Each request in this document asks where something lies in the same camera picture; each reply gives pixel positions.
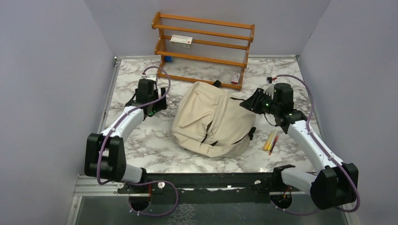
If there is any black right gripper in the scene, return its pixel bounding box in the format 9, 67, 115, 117
240, 87, 280, 115

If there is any cream canvas student bag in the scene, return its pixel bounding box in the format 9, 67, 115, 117
172, 82, 256, 158

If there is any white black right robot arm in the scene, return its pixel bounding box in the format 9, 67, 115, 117
240, 83, 360, 210

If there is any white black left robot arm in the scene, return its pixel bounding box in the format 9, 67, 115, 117
84, 79, 170, 193

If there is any small red white card box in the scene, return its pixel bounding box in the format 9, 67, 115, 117
231, 72, 241, 84

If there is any white red box on shelf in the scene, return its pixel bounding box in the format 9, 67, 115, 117
169, 34, 193, 48

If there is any orange wooden shelf rack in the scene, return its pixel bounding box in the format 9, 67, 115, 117
151, 12, 255, 90

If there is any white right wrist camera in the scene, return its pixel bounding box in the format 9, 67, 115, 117
265, 76, 277, 97

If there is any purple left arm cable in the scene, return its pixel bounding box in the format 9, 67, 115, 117
95, 66, 179, 218

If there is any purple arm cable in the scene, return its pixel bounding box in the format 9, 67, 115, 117
95, 66, 179, 218
267, 74, 361, 216

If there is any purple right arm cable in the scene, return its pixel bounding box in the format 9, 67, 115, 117
267, 74, 361, 216

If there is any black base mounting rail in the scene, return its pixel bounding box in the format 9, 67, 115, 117
117, 172, 288, 204

